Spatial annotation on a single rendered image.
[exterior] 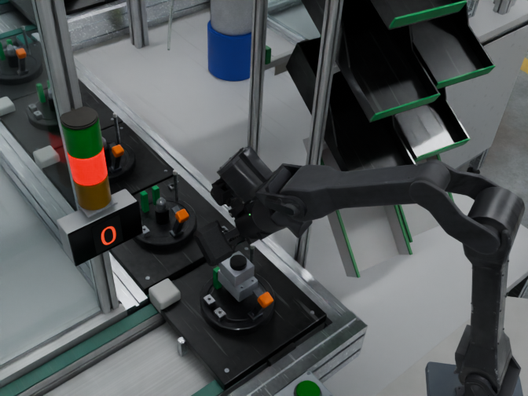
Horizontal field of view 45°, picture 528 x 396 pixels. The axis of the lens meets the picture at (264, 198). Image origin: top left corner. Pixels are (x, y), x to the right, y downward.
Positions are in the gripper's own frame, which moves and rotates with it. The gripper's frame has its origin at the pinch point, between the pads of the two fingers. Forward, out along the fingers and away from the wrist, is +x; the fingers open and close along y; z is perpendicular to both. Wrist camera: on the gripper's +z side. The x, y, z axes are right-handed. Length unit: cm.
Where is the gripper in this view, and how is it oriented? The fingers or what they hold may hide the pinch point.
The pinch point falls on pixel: (236, 229)
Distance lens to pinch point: 106.0
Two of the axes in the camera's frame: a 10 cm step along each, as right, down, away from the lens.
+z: -4.7, -8.8, 0.0
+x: -4.3, 2.3, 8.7
